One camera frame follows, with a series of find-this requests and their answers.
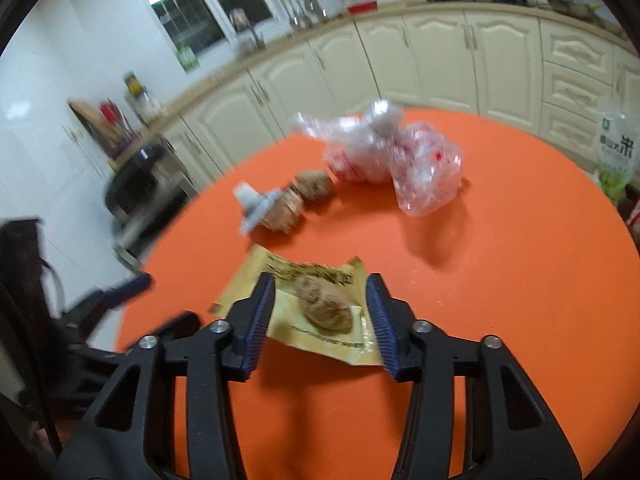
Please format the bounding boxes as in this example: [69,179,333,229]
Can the green white rice bag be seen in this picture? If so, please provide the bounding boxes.
[595,102,640,201]

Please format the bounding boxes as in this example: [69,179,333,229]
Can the red utensil holder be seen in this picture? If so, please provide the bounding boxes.
[99,99,127,137]

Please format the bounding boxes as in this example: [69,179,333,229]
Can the red-print clear plastic bag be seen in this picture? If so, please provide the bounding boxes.
[292,100,463,217]

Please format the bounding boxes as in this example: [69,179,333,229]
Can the dark kitchen window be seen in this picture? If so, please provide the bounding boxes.
[127,0,273,58]

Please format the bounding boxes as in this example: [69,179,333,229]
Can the brown walnut pastry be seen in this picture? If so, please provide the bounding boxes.
[291,275,355,333]
[292,170,337,204]

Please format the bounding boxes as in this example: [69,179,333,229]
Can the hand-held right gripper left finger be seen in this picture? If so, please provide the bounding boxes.
[52,272,277,480]

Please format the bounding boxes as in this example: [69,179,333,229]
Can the clear storage jar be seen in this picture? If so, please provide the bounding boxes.
[124,71,151,111]

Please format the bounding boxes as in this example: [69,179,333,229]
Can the crumpled brown paper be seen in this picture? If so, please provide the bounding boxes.
[262,192,306,233]

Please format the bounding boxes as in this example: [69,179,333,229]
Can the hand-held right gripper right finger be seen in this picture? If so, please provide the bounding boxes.
[365,272,583,480]

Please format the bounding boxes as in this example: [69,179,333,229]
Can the steel utensil rack with ladles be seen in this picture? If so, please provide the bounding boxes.
[275,0,328,28]

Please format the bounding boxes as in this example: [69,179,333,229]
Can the black steel oven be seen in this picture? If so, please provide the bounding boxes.
[105,142,196,261]

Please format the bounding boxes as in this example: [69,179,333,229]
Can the green bottle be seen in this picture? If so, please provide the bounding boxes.
[177,44,201,72]

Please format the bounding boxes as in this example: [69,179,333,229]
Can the yellow foil wrapper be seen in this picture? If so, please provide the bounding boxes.
[212,244,383,367]

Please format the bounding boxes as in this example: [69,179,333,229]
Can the steel wok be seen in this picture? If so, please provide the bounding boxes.
[542,0,606,18]

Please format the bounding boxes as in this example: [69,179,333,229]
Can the cream kitchen base cabinets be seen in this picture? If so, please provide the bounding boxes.
[160,7,640,196]

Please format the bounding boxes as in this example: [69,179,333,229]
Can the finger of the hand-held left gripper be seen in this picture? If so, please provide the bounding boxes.
[62,271,153,333]
[119,310,203,353]

